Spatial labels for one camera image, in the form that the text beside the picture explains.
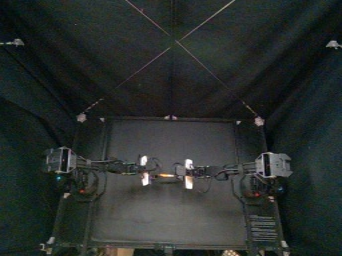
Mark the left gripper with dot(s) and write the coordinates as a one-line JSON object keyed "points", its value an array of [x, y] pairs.
{"points": [[143, 170]]}

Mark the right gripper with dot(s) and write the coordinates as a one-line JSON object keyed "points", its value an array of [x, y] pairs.
{"points": [[188, 173]]}

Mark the grey marker pen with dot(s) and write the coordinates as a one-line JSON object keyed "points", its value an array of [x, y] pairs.
{"points": [[166, 175]]}

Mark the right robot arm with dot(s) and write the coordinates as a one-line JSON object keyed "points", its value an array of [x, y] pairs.
{"points": [[240, 168]]}

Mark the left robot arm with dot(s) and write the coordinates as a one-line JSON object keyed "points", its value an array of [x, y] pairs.
{"points": [[95, 165]]}

